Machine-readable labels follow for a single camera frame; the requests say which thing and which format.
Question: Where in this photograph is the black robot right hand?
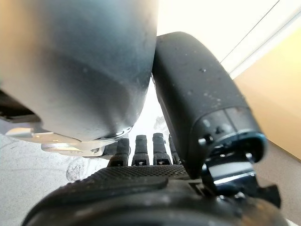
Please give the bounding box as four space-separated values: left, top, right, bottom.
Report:
22 32 290 226

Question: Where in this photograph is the white counter cabinet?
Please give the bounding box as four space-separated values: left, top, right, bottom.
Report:
156 0 301 71

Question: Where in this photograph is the white tall cabinet panel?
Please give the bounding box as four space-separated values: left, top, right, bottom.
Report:
228 9 301 80

